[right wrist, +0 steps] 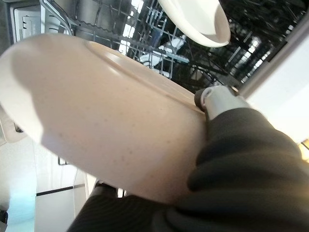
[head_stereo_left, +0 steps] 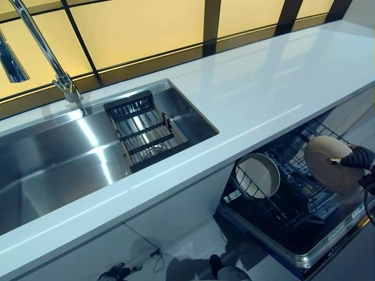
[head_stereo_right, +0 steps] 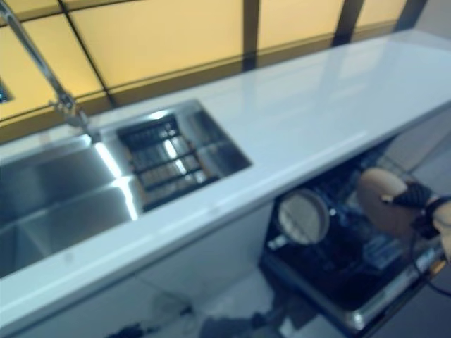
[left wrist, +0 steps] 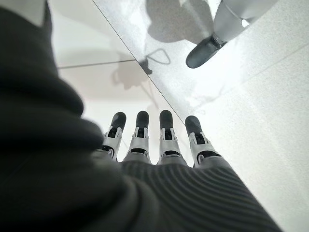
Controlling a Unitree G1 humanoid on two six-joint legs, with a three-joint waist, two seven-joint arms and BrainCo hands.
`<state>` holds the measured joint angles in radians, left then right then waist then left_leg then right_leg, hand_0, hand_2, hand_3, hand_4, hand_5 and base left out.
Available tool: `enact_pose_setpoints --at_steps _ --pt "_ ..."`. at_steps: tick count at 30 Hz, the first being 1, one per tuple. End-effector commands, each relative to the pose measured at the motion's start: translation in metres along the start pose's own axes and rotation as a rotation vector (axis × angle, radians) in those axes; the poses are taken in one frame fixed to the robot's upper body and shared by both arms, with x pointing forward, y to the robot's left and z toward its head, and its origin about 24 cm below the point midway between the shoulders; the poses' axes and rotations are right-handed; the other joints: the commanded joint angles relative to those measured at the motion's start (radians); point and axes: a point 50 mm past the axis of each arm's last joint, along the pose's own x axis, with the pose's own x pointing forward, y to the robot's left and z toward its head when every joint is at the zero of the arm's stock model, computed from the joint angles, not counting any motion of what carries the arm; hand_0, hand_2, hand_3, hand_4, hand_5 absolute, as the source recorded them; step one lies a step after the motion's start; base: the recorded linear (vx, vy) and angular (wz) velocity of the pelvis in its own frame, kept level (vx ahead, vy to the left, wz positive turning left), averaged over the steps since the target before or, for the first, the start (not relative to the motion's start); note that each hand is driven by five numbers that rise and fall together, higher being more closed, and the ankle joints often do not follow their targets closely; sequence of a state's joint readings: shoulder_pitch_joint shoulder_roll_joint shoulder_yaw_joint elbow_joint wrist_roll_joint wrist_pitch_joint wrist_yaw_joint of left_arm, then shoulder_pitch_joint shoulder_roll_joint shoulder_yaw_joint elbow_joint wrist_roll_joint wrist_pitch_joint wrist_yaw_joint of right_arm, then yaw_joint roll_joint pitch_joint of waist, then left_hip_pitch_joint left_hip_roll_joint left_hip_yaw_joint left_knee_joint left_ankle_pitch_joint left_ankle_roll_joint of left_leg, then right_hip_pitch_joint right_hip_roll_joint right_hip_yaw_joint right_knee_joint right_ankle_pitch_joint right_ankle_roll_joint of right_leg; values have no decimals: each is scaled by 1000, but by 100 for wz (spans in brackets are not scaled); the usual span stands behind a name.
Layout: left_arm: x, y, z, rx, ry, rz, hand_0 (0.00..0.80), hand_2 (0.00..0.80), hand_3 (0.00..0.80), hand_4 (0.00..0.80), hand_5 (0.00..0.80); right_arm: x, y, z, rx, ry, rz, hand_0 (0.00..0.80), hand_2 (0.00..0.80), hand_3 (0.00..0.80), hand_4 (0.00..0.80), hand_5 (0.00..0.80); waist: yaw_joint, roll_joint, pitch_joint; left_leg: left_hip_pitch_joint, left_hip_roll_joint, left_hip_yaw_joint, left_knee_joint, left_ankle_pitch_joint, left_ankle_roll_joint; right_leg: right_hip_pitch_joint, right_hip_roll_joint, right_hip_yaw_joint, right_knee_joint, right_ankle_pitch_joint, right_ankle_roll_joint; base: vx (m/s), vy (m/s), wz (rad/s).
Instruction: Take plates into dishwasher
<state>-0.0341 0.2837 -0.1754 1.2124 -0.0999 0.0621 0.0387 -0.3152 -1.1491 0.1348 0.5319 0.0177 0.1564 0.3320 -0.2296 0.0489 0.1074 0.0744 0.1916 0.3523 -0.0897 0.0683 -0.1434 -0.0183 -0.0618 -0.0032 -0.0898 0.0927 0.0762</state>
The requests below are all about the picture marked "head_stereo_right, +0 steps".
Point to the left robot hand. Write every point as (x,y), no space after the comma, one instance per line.
(135,332)

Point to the deep cream ceramic plate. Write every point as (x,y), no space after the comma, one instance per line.
(303,218)

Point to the shallow cream ceramic plate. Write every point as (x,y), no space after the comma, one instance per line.
(380,197)

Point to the wide white cabinet door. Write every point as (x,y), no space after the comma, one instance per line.
(70,310)

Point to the narrow white cabinet door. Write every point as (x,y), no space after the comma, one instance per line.
(211,253)

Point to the stainless steel sink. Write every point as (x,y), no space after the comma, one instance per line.
(53,197)

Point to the black sink dish rack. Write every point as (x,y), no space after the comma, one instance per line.
(165,165)

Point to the chrome kitchen faucet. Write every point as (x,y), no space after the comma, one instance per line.
(42,67)

